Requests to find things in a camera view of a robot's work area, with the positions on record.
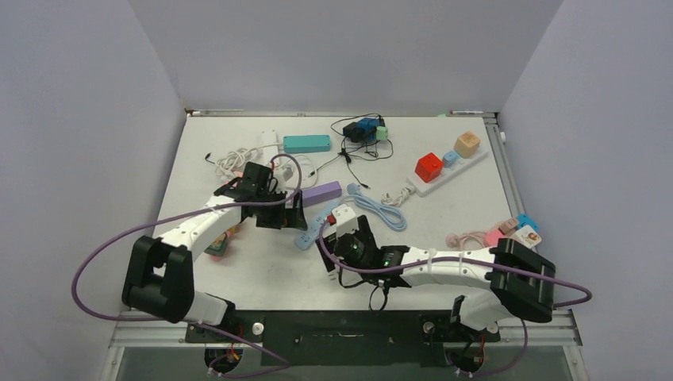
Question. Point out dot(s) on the light green adapter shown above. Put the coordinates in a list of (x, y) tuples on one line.
[(381, 133)]

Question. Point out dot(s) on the beige small plug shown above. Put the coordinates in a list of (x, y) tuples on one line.
[(509, 226)]

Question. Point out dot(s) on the small white power strip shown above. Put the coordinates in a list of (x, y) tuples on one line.
[(270, 145)]

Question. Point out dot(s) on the small blue adapter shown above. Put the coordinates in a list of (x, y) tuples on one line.
[(450, 158)]

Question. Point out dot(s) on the teal power strip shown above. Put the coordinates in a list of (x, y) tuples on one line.
[(299, 144)]

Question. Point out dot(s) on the light blue power strip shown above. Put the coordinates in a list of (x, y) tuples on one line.
[(305, 239)]

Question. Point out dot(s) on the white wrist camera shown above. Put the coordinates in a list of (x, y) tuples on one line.
[(343, 218), (284, 173)]

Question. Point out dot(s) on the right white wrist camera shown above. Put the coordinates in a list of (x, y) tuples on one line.
[(343, 218)]

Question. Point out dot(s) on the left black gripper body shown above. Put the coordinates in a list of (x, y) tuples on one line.
[(274, 215)]

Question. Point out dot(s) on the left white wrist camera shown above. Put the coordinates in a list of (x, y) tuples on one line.
[(284, 173)]

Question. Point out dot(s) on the black power adapter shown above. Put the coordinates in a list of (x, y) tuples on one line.
[(355, 132)]

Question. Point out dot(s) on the white picture cube adapter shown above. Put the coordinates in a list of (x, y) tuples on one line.
[(527, 236)]

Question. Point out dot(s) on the long white power strip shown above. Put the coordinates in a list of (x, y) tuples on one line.
[(447, 174)]

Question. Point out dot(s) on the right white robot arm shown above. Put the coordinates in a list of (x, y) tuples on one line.
[(509, 280)]

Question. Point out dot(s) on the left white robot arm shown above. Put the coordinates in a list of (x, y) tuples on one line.
[(160, 276)]

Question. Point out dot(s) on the blue small plug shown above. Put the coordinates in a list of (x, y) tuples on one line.
[(524, 220)]

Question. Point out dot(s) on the purple power strip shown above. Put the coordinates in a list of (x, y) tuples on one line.
[(321, 193)]

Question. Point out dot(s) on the pink square adapter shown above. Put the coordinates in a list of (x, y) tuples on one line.
[(491, 238)]

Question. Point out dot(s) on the red cube adapter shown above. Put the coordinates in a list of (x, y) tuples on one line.
[(428, 167)]

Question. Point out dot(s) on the tan cube adapter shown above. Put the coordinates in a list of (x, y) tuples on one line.
[(466, 144)]

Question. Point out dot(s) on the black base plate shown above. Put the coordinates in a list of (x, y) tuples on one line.
[(357, 337)]

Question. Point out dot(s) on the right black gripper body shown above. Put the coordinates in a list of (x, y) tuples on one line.
[(365, 230)]

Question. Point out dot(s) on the green picture adapter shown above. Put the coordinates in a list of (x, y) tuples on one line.
[(215, 244)]

